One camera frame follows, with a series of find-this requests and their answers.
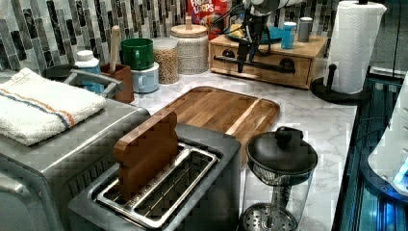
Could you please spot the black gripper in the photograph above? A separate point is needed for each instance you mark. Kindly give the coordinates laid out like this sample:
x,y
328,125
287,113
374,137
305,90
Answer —
x,y
254,26

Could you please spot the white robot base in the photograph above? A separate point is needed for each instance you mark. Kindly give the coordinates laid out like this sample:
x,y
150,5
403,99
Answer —
x,y
388,160

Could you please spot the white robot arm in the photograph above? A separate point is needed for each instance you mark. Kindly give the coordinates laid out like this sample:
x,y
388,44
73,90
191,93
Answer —
x,y
256,14

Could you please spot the wooden drawer box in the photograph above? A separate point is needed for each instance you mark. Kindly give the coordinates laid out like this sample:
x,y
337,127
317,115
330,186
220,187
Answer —
x,y
307,57

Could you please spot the yellow banana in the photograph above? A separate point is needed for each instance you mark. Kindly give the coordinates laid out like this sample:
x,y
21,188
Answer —
x,y
236,31

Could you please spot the teal plate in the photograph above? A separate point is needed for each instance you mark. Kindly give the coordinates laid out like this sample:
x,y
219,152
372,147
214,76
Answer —
x,y
274,35

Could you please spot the blue can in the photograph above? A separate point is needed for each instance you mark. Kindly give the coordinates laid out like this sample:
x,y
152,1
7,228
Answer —
x,y
288,35

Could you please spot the red cereal box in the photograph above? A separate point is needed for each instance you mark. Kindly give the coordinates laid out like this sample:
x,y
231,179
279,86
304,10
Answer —
x,y
207,13

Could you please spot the ceramic jar with wooden lid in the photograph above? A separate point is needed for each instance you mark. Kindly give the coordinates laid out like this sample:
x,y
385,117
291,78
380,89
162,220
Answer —
x,y
192,47

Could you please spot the grey can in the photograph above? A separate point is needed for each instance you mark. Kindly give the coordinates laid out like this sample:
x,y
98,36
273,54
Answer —
x,y
304,28

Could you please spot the wooden cutting board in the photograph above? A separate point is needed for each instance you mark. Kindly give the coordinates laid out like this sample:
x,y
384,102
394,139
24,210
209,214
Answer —
x,y
207,113

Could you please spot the glass jar of grains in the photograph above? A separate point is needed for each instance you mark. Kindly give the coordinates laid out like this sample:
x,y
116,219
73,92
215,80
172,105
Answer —
x,y
166,56

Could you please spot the black paper towel holder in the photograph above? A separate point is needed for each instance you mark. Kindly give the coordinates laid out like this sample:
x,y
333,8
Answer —
x,y
322,87

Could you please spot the white paper towel roll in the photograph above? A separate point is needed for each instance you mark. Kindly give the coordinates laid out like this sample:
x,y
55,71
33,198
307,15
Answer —
x,y
353,37

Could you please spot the light blue mug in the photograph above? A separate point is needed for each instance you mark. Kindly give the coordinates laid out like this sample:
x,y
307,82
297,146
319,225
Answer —
x,y
145,81

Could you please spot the green mug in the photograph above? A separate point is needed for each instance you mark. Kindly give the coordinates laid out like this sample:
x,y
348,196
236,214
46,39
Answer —
x,y
137,53

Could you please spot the glass french press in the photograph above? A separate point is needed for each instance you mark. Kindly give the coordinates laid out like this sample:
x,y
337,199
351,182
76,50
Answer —
x,y
278,175

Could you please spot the brown utensil holder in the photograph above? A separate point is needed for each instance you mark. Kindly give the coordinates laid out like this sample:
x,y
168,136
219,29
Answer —
x,y
122,73

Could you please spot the wooden toast slice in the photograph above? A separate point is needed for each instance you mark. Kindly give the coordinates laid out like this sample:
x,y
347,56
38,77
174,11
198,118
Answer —
x,y
145,151

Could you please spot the silver toaster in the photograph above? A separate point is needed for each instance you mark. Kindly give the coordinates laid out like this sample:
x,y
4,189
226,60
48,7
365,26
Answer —
x,y
199,192

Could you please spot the white capped blue bottle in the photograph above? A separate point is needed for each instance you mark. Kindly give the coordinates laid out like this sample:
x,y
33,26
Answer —
x,y
87,62

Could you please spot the black pan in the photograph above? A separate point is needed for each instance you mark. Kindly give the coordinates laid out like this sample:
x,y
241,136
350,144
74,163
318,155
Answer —
x,y
58,73

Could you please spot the white striped towel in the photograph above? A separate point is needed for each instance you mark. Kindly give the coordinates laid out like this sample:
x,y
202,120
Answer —
x,y
33,108

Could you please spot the silver toaster oven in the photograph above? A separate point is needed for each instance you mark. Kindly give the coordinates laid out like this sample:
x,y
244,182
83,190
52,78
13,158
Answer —
x,y
38,181

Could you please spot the black drawer handle bar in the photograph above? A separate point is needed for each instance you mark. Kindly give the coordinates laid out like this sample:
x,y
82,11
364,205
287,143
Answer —
x,y
228,56

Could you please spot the wooden utensil handle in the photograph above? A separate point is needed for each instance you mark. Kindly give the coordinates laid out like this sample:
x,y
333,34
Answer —
x,y
115,41

